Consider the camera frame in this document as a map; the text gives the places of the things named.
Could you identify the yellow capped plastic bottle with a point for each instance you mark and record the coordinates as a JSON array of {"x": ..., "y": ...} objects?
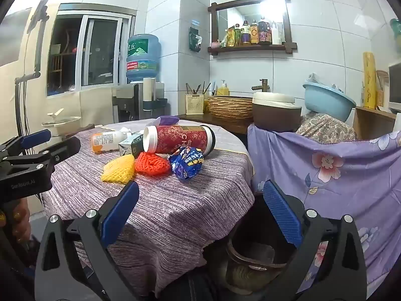
[{"x": 109, "y": 139}]

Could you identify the yellow cling film roll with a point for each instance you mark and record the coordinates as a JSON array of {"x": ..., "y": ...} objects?
[{"x": 369, "y": 81}]

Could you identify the red patterned tea canister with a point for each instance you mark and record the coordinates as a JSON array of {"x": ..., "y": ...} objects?
[{"x": 181, "y": 139}]

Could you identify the green bottle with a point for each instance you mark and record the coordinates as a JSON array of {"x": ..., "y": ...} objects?
[{"x": 238, "y": 35}]

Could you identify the person's left hand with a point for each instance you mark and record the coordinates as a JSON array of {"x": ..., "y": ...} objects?
[{"x": 20, "y": 222}]

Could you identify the beige chopstick holder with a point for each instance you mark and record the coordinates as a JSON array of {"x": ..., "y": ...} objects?
[{"x": 195, "y": 104}]

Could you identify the blue snack wrapper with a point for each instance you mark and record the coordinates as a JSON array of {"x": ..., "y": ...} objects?
[{"x": 186, "y": 164}]

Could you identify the glass jar wooden lid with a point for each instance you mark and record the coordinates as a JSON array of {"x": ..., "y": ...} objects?
[{"x": 381, "y": 94}]

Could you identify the crumpled white plastic bag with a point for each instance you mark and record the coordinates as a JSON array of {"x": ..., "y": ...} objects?
[{"x": 313, "y": 78}]

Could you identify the yellow green packet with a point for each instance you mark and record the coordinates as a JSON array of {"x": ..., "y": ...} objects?
[{"x": 230, "y": 37}]

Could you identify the yellow foam fruit net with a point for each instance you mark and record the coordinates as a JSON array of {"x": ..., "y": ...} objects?
[{"x": 119, "y": 169}]

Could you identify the small pink pot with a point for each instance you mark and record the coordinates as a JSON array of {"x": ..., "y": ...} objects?
[{"x": 215, "y": 44}]

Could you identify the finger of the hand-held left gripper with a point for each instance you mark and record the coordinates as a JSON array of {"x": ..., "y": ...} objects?
[
  {"x": 62, "y": 150},
  {"x": 36, "y": 138}
]

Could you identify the green milk carton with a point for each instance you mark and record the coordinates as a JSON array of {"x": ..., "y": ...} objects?
[{"x": 131, "y": 146}]

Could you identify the orange foam fruit net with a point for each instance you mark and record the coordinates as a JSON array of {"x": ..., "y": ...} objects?
[{"x": 152, "y": 163}]

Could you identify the wooden framed mirror shelf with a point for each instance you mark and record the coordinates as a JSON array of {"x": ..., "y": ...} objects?
[{"x": 250, "y": 9}]

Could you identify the yellow soap dispenser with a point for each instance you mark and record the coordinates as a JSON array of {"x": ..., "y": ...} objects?
[{"x": 223, "y": 91}]

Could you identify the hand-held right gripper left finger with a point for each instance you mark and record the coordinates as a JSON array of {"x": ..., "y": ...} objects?
[{"x": 120, "y": 213}]

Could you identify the sliding window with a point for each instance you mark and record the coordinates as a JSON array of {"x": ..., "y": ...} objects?
[{"x": 100, "y": 53}]

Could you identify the white tissue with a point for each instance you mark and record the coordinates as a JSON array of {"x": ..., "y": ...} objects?
[{"x": 125, "y": 130}]

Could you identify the grey water dispenser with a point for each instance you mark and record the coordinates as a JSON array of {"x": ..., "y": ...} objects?
[{"x": 125, "y": 100}]

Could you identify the white paper cup stack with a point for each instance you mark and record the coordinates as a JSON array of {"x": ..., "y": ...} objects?
[{"x": 148, "y": 94}]

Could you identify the paisley patterned cloth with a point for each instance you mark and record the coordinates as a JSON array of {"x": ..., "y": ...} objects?
[{"x": 325, "y": 128}]

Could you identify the large dark sauce bottle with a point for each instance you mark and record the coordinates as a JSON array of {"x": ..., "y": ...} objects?
[{"x": 264, "y": 31}]

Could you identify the dark green wall packet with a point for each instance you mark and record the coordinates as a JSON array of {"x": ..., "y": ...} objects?
[{"x": 195, "y": 39}]

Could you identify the white pot glass lid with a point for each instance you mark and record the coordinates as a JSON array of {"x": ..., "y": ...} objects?
[{"x": 61, "y": 120}]

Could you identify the bronze faucet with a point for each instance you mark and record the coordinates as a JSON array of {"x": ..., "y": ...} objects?
[{"x": 261, "y": 84}]

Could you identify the brown plastic bin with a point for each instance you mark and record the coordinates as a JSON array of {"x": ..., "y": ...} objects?
[{"x": 250, "y": 276}]

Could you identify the woven wicker basin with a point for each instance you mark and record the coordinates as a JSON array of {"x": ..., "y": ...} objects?
[{"x": 230, "y": 108}]

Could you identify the purple packet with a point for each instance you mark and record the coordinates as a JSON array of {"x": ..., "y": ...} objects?
[{"x": 167, "y": 120}]

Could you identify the blue water jug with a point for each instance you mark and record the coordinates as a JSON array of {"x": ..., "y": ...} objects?
[{"x": 143, "y": 56}]

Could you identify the light wooden cabinet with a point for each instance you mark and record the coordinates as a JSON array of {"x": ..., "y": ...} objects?
[{"x": 372, "y": 125}]

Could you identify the brown bottle gold label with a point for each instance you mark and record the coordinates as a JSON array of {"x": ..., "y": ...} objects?
[{"x": 253, "y": 33}]

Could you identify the white bottle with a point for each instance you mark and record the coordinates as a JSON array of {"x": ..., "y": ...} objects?
[{"x": 277, "y": 33}]

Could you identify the purple floral sheet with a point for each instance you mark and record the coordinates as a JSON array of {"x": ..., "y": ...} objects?
[{"x": 344, "y": 188}]

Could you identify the brown and cream rice cooker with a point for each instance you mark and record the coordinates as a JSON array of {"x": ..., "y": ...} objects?
[{"x": 275, "y": 116}]

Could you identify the dark chopsticks bundle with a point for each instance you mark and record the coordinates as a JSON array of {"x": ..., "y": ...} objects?
[{"x": 198, "y": 88}]

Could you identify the white microwave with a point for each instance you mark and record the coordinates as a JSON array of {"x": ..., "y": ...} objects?
[{"x": 395, "y": 84}]

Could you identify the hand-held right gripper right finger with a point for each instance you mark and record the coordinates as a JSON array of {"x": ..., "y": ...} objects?
[{"x": 282, "y": 213}]

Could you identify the light blue plastic basin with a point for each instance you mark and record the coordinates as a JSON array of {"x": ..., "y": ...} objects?
[{"x": 325, "y": 100}]

